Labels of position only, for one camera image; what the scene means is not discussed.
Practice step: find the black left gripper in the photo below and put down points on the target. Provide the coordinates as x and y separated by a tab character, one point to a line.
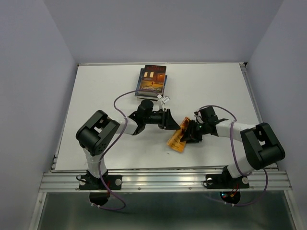
167	121

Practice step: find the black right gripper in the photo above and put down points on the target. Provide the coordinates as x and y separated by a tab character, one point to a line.
190	134

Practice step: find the orange back cover book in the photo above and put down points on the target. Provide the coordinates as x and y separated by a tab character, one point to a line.
175	142

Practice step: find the brown book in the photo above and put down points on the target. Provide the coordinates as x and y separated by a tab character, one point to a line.
152	80

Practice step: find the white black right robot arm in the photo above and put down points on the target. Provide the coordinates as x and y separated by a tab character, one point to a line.
254	147

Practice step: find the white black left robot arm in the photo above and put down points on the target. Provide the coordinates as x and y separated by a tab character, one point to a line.
95	137

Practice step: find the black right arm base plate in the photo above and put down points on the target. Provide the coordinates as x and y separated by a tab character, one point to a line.
218	181

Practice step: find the aluminium table frame rail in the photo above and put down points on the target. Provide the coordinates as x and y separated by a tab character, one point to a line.
145	161

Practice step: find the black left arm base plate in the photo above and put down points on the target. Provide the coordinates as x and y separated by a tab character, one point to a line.
88	182

